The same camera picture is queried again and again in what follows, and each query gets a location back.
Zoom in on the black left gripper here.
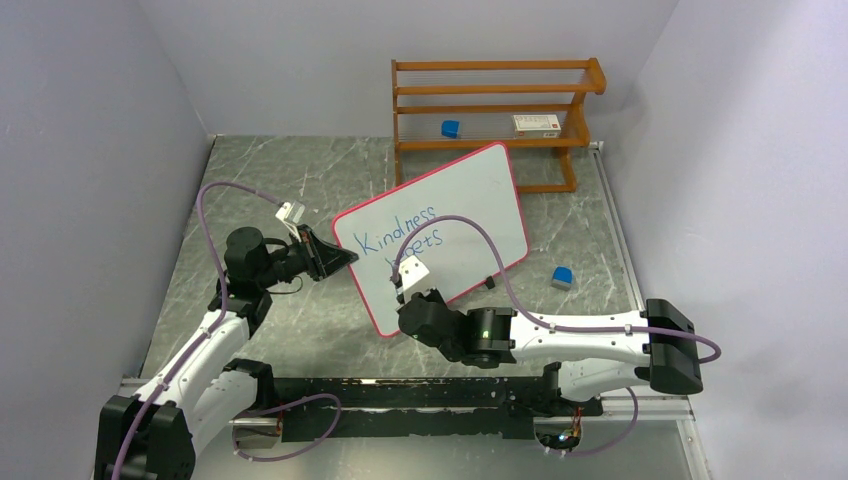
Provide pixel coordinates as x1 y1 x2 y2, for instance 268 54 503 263
255 224 357 288

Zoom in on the pink framed whiteboard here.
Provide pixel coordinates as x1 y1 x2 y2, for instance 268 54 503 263
332 143 530 337

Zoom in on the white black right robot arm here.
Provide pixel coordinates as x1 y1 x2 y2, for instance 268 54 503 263
397 292 703 414

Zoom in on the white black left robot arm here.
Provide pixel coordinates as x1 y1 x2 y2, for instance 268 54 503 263
93 224 358 479

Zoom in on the blue eraser on table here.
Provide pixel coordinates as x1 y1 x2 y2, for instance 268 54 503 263
551 266 574 291

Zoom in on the blue eraser on shelf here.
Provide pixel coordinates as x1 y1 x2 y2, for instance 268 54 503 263
440 119 461 139

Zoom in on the orange wooden shelf rack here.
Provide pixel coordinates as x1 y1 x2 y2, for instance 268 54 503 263
390 57 608 194

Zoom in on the white cardboard box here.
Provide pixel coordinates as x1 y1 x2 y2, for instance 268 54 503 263
512 114 562 139

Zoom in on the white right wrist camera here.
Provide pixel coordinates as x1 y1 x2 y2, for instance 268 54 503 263
393 255 435 305

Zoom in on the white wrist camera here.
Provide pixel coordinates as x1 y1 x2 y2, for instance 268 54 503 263
393 255 435 305
275 201 305 242

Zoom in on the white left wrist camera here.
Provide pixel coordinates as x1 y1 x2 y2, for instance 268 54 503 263
275 201 305 242

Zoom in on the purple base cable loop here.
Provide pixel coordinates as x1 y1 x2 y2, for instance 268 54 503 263
228 393 343 464

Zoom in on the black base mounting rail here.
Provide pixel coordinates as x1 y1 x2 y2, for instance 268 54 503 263
249 372 603 442

